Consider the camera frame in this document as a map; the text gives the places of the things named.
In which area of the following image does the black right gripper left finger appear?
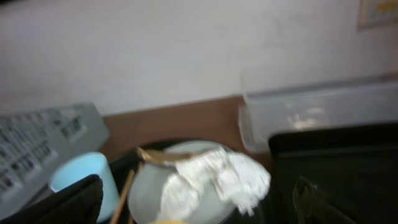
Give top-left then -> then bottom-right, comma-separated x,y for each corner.
1,174 -> 103,224

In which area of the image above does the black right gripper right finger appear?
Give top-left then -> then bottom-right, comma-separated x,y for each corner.
292,176 -> 358,224

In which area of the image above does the wooden chopstick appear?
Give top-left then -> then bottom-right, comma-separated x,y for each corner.
109,170 -> 134,224
127,162 -> 144,224

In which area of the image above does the light blue plastic cup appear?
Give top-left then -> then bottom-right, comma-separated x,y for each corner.
49,151 -> 121,223

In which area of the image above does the white round plate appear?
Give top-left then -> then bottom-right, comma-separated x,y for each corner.
139,143 -> 236,224

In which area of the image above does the white napkin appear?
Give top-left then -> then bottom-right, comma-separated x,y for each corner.
157,147 -> 271,221

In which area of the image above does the yellow plastic bowl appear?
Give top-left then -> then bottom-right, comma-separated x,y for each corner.
149,220 -> 189,224

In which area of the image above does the grey dishwasher rack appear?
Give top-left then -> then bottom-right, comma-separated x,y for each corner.
1,103 -> 109,218

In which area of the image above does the round black tray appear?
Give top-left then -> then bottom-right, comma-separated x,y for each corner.
109,139 -> 284,224

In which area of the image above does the black rectangular tray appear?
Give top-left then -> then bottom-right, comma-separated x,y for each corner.
269,123 -> 397,223

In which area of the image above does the clear plastic bin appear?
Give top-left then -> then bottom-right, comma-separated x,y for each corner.
238,73 -> 397,154

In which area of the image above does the framed wall picture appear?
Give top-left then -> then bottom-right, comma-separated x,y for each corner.
358,0 -> 397,29

